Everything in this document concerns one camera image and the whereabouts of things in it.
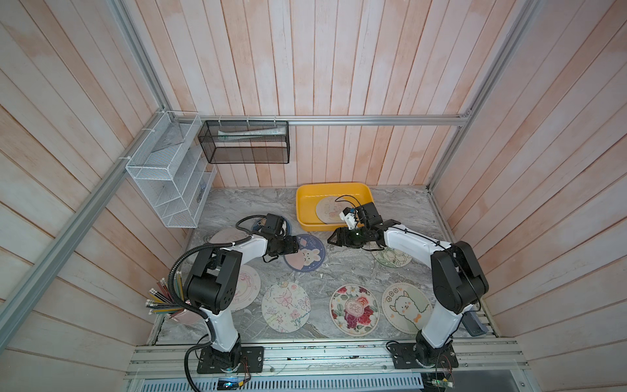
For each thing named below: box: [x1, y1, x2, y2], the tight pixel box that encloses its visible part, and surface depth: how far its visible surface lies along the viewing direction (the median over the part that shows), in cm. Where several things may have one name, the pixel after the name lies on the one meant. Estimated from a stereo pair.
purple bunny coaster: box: [283, 233, 326, 273], surface depth 98 cm
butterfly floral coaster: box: [261, 281, 312, 334], surface depth 85 cm
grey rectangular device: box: [461, 311, 490, 337], surface depth 80 cm
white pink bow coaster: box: [229, 264, 262, 312], surface depth 90 cm
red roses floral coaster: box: [329, 284, 380, 337], surface depth 85 cm
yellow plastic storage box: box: [295, 182, 374, 232], surface depth 116 cm
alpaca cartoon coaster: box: [381, 282, 433, 335], surface depth 85 cm
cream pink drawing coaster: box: [315, 196, 355, 225], surface depth 112 cm
